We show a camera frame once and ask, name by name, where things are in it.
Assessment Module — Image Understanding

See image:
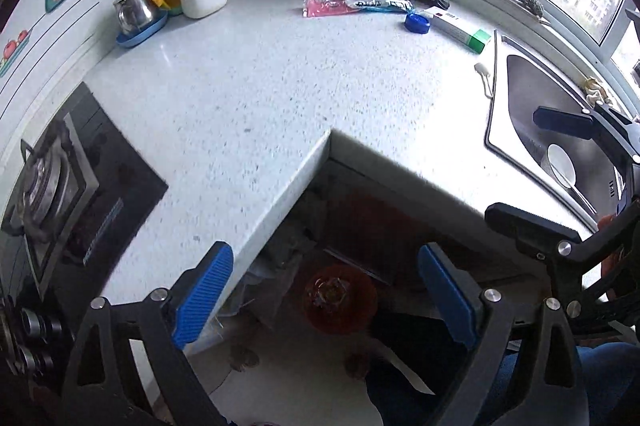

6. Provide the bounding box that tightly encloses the blue plastic wrapper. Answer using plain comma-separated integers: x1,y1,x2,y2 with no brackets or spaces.
302,0,413,18

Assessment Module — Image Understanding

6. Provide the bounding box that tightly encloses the red trash bin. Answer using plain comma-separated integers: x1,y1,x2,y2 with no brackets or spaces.
295,264,378,336

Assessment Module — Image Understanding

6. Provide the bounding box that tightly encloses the crumpled rag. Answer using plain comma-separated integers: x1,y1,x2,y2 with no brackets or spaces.
582,78,611,107

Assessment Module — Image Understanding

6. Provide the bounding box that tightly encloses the stainless steel sink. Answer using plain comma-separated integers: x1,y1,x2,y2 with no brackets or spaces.
482,30,640,233

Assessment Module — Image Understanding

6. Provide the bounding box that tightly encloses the black gas stove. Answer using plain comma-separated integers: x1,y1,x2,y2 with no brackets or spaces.
1,85,167,392

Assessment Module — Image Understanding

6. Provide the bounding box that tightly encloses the white green box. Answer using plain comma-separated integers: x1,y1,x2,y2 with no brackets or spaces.
423,7,491,54

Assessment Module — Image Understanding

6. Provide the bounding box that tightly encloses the blue bottle cap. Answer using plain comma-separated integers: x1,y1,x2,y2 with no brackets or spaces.
404,12,431,34

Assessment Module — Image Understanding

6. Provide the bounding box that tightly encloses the blue saucer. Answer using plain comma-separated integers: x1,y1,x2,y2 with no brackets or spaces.
115,10,169,49

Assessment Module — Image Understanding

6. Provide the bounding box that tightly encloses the steel teapot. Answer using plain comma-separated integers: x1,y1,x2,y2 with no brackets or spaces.
113,0,160,36

